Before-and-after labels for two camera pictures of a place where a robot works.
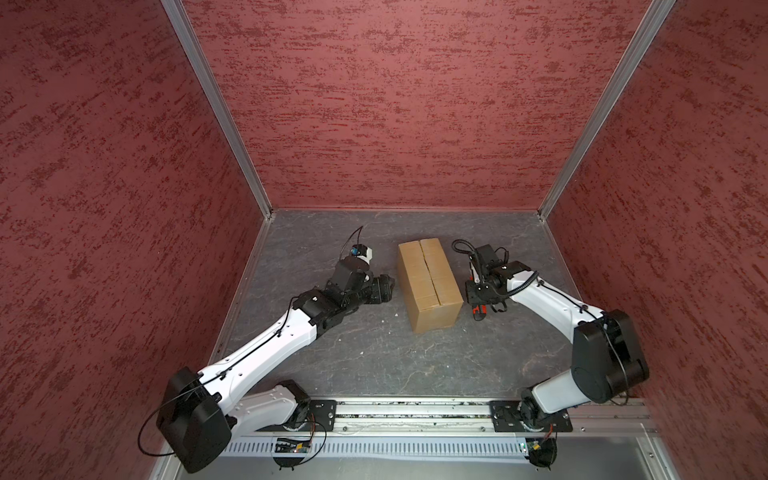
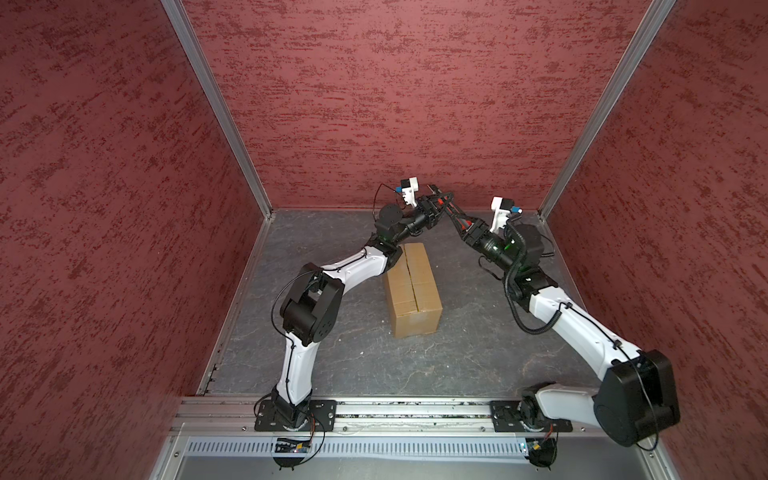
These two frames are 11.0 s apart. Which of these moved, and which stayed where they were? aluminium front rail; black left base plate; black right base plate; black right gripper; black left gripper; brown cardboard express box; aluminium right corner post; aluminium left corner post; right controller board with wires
Moved: black right gripper; black left gripper; brown cardboard express box
Stayed: aluminium left corner post; right controller board with wires; black right base plate; aluminium front rail; black left base plate; aluminium right corner post
